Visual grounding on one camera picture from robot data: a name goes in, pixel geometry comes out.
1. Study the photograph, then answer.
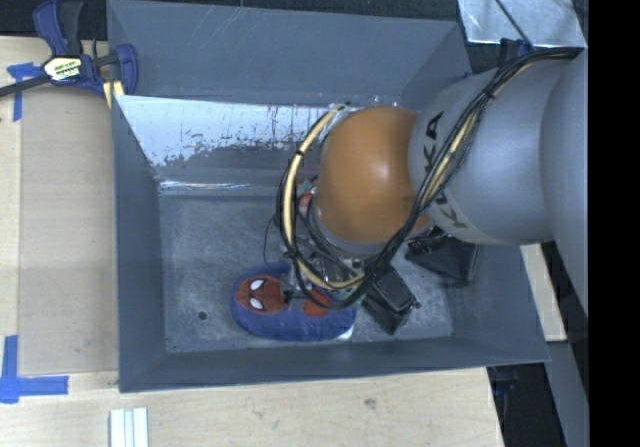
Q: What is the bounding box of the pale wood flat board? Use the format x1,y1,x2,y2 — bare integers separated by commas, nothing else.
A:
18,84,121,377

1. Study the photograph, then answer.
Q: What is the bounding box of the small black box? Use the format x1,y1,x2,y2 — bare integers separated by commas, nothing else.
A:
360,266,420,337

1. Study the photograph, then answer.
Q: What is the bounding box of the blue and red plush toy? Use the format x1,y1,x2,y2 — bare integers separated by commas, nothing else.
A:
229,261,359,343

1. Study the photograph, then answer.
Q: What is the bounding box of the grey metal bin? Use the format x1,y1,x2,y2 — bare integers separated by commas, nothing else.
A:
105,0,552,394

